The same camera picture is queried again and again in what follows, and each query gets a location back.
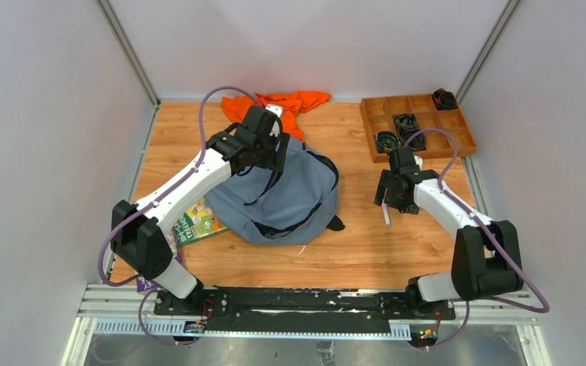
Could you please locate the rolled dark tie middle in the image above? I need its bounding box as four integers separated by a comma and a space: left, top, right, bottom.
393, 113, 420, 130

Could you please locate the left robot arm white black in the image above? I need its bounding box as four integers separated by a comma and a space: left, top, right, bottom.
105, 104, 288, 315

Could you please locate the wooden compartment tray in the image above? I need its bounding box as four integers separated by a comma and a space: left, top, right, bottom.
360, 94, 478, 163

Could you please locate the aluminium frame rail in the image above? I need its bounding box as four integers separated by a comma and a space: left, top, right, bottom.
62, 284, 551, 365

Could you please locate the purple treehouse book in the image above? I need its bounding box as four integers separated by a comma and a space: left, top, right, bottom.
136, 242, 183, 294

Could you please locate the green treehouse book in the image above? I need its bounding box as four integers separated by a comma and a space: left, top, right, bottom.
172, 197, 229, 247

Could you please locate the rolled dark tie corner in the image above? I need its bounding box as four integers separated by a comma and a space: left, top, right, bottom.
432, 88, 458, 111

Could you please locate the rolled dark tie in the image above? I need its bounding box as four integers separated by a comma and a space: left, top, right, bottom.
393, 113, 420, 130
398, 128, 427, 152

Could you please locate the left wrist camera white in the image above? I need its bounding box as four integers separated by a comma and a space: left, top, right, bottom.
265, 104, 284, 137

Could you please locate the grey pen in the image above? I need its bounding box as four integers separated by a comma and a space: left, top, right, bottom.
382, 203, 391, 227

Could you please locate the rolled dark tie lower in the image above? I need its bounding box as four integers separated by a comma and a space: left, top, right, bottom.
398, 128, 427, 152

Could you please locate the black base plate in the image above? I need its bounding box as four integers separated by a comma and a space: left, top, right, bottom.
153, 287, 455, 338

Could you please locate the blue grey backpack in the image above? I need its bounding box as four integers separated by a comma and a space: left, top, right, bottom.
204, 138, 345, 246

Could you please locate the orange cloth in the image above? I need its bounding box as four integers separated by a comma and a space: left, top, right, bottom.
221, 90, 331, 141

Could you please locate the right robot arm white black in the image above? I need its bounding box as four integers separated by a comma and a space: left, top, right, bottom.
374, 147, 524, 319

